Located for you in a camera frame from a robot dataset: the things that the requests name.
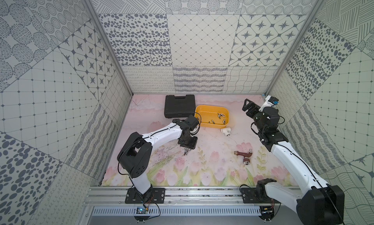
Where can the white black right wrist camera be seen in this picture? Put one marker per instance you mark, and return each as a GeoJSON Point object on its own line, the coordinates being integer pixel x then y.
{"type": "Point", "coordinates": [270, 101]}

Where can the red brown pipe fitting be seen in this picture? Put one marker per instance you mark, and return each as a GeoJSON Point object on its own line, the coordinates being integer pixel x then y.
{"type": "Point", "coordinates": [246, 156]}

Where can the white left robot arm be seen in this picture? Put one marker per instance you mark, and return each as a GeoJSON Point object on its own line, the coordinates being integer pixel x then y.
{"type": "Point", "coordinates": [135, 155]}

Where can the white pipe tee fitting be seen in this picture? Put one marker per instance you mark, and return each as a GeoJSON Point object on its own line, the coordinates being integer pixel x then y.
{"type": "Point", "coordinates": [226, 131]}

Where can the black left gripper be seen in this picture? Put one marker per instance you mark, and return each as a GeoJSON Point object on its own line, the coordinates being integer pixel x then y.
{"type": "Point", "coordinates": [188, 141]}

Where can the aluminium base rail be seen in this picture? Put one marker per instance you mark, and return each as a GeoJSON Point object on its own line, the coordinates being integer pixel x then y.
{"type": "Point", "coordinates": [115, 196]}

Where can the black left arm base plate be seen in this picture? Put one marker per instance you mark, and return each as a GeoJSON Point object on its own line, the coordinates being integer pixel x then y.
{"type": "Point", "coordinates": [145, 195]}

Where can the yellow plastic storage box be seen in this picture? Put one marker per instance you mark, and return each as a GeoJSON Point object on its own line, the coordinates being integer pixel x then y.
{"type": "Point", "coordinates": [206, 113]}

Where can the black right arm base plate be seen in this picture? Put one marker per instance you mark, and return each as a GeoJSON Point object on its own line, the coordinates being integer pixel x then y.
{"type": "Point", "coordinates": [258, 194]}

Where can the black plastic tool case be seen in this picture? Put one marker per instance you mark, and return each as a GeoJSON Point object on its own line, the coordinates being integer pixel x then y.
{"type": "Point", "coordinates": [179, 106]}

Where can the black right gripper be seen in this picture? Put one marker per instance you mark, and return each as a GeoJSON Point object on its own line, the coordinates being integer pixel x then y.
{"type": "Point", "coordinates": [255, 107]}

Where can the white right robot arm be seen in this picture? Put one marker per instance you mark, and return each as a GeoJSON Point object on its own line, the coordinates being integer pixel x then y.
{"type": "Point", "coordinates": [319, 203]}

